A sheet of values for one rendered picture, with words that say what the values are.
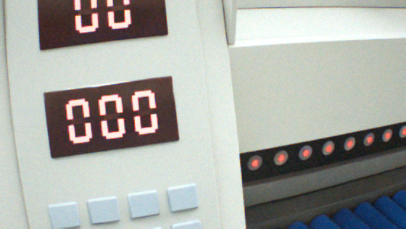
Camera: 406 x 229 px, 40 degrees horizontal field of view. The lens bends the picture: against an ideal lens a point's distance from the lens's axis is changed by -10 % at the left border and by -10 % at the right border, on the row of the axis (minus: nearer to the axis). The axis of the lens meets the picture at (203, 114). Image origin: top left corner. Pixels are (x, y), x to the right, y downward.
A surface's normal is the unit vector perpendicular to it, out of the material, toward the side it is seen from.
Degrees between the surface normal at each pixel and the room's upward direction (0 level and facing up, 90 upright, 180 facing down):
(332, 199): 21
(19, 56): 90
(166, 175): 90
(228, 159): 90
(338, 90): 111
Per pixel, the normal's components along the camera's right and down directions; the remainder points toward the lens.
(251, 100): 0.40, 0.38
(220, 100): 0.39, 0.03
